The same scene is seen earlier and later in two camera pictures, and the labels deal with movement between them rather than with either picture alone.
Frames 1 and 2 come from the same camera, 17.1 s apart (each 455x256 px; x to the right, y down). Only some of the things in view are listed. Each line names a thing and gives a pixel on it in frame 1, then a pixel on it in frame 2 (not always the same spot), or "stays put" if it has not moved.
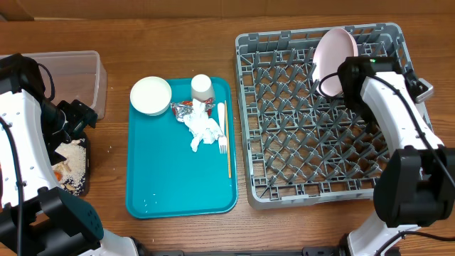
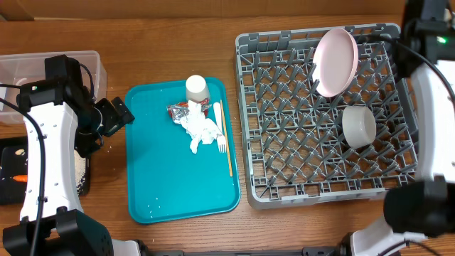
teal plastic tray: (164, 177) stays put
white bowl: (151, 95) to (359, 125)
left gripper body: (77, 117) to (111, 119)
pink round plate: (331, 50) stays put
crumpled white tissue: (201, 126) stays put
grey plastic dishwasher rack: (301, 146) stays put
